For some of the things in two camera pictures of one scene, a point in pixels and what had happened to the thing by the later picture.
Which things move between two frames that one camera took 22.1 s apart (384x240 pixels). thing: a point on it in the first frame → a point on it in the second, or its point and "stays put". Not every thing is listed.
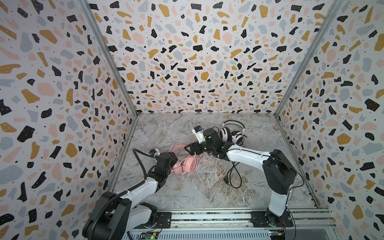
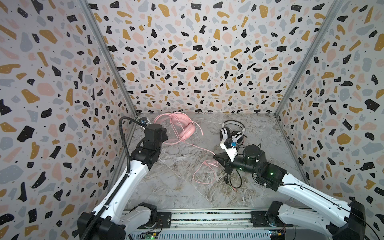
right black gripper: x=197 y=147 → x=227 y=162
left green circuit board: x=149 y=235 stays put
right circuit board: x=278 y=234 stays put
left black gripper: x=172 y=158 → x=164 y=136
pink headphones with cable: x=186 y=164 → x=184 y=127
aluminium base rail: x=240 y=220 stays put
